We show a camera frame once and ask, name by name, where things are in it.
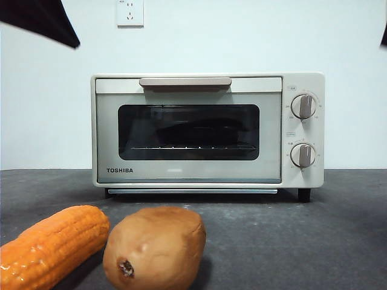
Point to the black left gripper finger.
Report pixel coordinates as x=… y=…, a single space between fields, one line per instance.
x=56 y=15
x=21 y=15

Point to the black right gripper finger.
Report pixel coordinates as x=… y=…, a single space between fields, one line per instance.
x=384 y=40

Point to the oven door with glass window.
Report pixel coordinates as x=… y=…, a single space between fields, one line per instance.
x=108 y=136

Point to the dark purple eggplant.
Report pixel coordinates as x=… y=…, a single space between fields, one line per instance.
x=199 y=131

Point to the cream Toshiba toaster oven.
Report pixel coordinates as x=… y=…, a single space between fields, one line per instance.
x=318 y=81

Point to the cream oven knob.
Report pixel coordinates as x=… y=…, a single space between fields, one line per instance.
x=303 y=155
x=304 y=106

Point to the orange corn cob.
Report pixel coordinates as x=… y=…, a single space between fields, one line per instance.
x=57 y=241

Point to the brown potato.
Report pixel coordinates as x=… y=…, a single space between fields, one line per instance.
x=154 y=241

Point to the white wall socket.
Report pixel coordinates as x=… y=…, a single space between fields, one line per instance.
x=130 y=13

